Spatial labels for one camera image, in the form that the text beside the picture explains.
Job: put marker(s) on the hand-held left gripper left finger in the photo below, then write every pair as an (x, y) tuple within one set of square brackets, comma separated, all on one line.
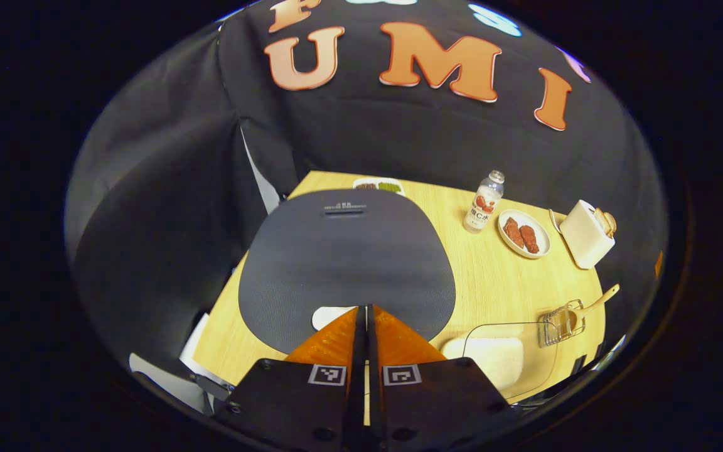
[(299, 402)]

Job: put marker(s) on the red meat piece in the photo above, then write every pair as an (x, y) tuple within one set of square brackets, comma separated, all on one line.
[(530, 239), (513, 232)]

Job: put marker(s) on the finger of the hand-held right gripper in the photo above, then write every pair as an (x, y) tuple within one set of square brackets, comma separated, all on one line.
[(658, 263)]

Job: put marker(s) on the clear plastic rice box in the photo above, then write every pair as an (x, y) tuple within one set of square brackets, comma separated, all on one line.
[(493, 364)]

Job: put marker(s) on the wooden spoon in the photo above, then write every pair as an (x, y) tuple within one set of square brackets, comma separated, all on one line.
[(594, 306)]

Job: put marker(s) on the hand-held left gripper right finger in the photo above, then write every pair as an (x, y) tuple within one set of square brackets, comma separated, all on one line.
[(437, 402)]

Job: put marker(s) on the white divided bean dish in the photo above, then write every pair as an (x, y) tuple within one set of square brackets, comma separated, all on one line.
[(378, 186)]

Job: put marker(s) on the white toaster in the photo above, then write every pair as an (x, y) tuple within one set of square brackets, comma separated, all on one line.
[(581, 238)]

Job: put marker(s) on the black backdrop cloth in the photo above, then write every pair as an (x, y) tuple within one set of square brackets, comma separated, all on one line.
[(167, 220)]

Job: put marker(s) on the white round plate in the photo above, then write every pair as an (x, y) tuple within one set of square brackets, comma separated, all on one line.
[(540, 248)]

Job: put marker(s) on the clear drink bottle red label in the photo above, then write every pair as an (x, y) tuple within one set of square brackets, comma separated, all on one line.
[(482, 210)]

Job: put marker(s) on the dark grey rice cooker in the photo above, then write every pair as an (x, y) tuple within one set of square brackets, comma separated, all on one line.
[(346, 263)]

